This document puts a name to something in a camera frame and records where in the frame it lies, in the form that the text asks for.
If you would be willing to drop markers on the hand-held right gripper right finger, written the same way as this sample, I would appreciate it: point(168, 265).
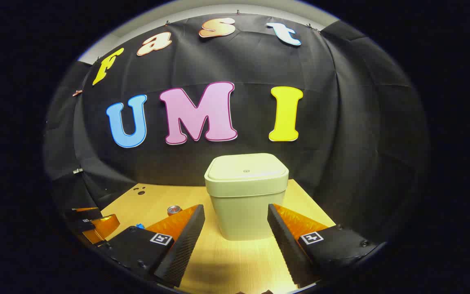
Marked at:
point(284, 241)

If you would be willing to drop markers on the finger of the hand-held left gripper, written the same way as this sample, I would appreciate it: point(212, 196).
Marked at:
point(86, 214)
point(104, 228)

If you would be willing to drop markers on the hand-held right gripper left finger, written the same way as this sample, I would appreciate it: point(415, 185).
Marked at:
point(186, 241)

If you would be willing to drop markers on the orange pop can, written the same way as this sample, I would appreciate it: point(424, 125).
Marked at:
point(174, 210)

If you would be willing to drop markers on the green desktop garbage bin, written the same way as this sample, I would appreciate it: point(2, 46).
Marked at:
point(245, 196)

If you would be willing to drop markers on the wooden desktop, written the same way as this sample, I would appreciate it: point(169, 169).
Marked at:
point(235, 261)

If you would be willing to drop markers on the copper metal clip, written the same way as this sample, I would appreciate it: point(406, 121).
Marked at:
point(77, 93)

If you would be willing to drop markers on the black backdrop cloth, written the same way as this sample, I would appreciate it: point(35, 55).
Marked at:
point(341, 122)

